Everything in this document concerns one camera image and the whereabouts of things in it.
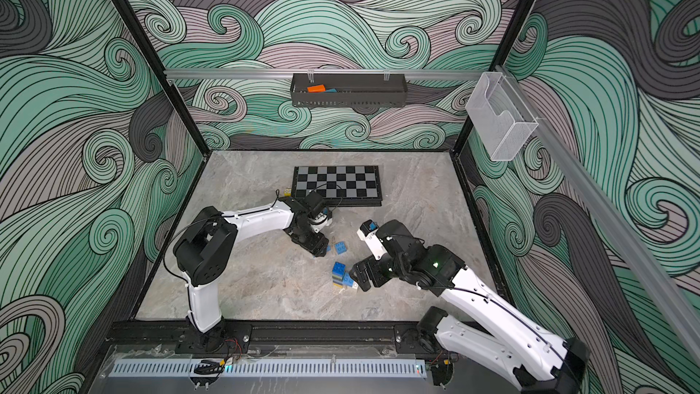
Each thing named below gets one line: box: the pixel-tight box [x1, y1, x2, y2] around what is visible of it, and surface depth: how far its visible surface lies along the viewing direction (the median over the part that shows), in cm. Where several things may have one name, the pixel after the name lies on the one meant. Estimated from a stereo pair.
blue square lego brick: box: [331, 260, 347, 279], surface depth 77 cm
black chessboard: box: [290, 165, 383, 208], surface depth 106 cm
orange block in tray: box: [307, 83, 326, 94], surface depth 94 cm
